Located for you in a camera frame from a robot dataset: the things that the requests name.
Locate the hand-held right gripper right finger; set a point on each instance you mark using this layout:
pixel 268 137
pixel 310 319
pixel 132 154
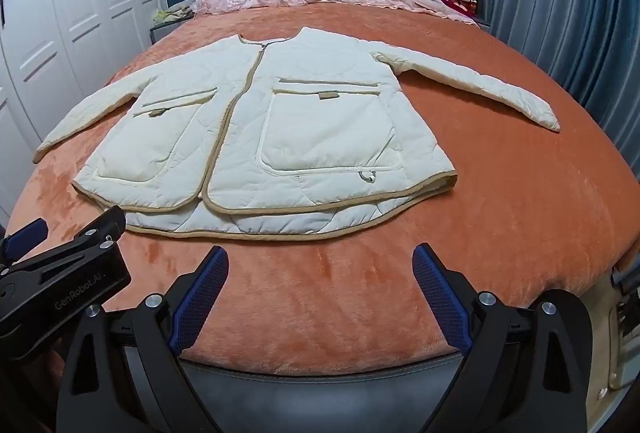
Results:
pixel 440 300

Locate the white wardrobe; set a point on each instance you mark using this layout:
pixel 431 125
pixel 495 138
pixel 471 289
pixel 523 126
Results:
pixel 60 23

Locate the blue-grey curtain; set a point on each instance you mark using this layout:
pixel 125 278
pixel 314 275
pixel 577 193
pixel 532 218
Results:
pixel 565 13

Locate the yellow paper clutter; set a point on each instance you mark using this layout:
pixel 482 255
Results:
pixel 172 13

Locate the orange plush blanket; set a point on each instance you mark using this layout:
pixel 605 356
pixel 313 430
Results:
pixel 325 293

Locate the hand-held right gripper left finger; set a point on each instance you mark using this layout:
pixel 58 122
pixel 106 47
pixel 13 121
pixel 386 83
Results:
pixel 201 303

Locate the cream quilted jacket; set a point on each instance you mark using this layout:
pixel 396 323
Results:
pixel 310 133

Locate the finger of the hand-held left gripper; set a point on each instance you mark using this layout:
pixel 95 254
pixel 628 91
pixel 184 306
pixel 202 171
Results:
pixel 27 235
pixel 112 219

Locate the grey nightstand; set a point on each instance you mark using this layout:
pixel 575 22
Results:
pixel 162 32

